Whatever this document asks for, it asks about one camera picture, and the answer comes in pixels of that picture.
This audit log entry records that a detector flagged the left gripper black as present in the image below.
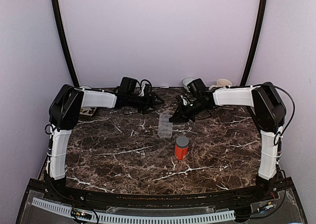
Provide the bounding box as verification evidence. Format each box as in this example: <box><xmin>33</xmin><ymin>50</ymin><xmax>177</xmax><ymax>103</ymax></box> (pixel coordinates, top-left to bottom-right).
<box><xmin>127</xmin><ymin>92</ymin><xmax>165</xmax><ymax>115</ymax></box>

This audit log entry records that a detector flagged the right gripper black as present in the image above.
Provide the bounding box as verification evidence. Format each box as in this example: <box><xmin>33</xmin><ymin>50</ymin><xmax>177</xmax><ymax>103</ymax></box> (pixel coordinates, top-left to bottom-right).
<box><xmin>170</xmin><ymin>99</ymin><xmax>208</xmax><ymax>123</ymax></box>

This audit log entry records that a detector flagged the clear plastic pill organizer box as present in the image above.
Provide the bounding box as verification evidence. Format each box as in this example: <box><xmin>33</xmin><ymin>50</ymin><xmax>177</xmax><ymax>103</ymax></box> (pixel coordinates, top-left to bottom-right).
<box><xmin>158</xmin><ymin>113</ymin><xmax>173</xmax><ymax>139</ymax></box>

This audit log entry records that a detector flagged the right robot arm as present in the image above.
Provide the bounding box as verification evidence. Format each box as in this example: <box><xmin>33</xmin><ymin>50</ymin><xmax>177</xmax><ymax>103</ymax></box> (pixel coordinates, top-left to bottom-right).
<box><xmin>169</xmin><ymin>78</ymin><xmax>289</xmax><ymax>201</ymax></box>

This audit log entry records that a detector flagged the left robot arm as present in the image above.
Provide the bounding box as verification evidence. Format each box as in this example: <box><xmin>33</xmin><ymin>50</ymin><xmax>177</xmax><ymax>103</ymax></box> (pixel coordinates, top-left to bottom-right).
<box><xmin>44</xmin><ymin>77</ymin><xmax>164</xmax><ymax>202</ymax></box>

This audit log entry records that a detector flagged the red pill bottle grey cap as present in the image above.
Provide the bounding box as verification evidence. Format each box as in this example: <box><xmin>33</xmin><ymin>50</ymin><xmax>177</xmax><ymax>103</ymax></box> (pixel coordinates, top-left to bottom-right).
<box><xmin>174</xmin><ymin>136</ymin><xmax>189</xmax><ymax>160</ymax></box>

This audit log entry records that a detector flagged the white ceramic bowl back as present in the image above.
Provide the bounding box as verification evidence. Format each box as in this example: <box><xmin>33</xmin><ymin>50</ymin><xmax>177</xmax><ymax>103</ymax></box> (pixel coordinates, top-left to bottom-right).
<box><xmin>182</xmin><ymin>77</ymin><xmax>195</xmax><ymax>90</ymax></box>

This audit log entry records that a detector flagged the cream ceramic mug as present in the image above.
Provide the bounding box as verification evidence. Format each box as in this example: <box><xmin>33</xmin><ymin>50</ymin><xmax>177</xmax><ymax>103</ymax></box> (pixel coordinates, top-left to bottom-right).
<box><xmin>209</xmin><ymin>78</ymin><xmax>233</xmax><ymax>90</ymax></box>

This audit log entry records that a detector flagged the patterned coaster mat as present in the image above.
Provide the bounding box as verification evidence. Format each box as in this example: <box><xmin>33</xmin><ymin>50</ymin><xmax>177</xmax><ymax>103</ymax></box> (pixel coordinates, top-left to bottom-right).
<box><xmin>80</xmin><ymin>107</ymin><xmax>97</xmax><ymax>116</ymax></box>

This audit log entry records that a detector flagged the green ceramic bowl left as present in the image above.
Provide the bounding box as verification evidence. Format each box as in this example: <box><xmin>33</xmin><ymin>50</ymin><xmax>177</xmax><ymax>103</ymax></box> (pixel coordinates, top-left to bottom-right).
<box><xmin>80</xmin><ymin>85</ymin><xmax>92</xmax><ymax>89</ymax></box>

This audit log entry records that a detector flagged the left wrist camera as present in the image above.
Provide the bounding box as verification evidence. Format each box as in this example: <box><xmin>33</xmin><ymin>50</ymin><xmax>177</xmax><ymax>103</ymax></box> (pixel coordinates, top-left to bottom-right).
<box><xmin>138</xmin><ymin>79</ymin><xmax>152</xmax><ymax>97</ymax></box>

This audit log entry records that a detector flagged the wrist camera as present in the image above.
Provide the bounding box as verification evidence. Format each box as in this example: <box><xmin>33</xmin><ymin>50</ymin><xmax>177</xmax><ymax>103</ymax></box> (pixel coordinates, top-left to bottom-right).
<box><xmin>176</xmin><ymin>94</ymin><xmax>191</xmax><ymax>106</ymax></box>
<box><xmin>138</xmin><ymin>79</ymin><xmax>152</xmax><ymax>97</ymax></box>

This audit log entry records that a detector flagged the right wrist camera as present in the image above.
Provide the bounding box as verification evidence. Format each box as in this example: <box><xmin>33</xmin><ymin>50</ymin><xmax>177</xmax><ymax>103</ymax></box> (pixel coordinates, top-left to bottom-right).
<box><xmin>176</xmin><ymin>94</ymin><xmax>191</xmax><ymax>106</ymax></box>

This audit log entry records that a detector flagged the black front rail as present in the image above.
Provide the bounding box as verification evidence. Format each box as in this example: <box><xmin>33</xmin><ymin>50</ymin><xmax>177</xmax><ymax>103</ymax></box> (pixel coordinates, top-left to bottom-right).
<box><xmin>19</xmin><ymin>178</ymin><xmax>302</xmax><ymax>214</ymax></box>

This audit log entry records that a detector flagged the right black corner post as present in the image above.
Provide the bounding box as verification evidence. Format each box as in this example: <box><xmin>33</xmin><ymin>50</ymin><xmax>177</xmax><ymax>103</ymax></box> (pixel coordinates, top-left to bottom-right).
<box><xmin>239</xmin><ymin>0</ymin><xmax>267</xmax><ymax>86</ymax></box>

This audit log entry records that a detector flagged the black corner post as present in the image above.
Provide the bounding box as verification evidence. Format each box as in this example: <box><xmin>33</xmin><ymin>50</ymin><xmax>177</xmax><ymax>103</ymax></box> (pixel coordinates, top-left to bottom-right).
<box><xmin>51</xmin><ymin>0</ymin><xmax>79</xmax><ymax>87</ymax></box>
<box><xmin>239</xmin><ymin>0</ymin><xmax>267</xmax><ymax>86</ymax></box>

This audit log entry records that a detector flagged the white slotted cable duct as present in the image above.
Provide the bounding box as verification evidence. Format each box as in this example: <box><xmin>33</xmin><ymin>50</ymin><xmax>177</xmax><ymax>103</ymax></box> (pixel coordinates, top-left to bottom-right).
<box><xmin>32</xmin><ymin>197</ymin><xmax>236</xmax><ymax>224</ymax></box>

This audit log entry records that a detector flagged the left black corner post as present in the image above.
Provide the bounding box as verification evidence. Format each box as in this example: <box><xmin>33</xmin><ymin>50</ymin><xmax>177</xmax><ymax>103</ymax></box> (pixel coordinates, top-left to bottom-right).
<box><xmin>51</xmin><ymin>0</ymin><xmax>79</xmax><ymax>87</ymax></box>

